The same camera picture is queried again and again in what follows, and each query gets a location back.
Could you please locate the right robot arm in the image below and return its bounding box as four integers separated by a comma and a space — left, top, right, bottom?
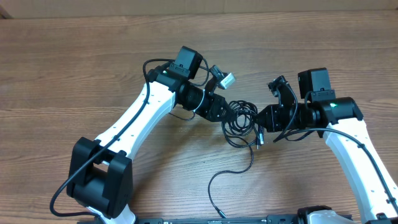
253, 68, 397, 223

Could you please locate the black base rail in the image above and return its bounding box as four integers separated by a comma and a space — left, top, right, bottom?
136, 214, 303, 224

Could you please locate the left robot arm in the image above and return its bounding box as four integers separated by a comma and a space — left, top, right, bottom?
66, 47, 235, 223

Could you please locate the black usb cable long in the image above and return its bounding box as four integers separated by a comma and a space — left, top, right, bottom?
221, 100, 264, 148

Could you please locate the black usb cable thin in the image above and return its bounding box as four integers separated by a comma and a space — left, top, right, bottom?
207, 137, 254, 219

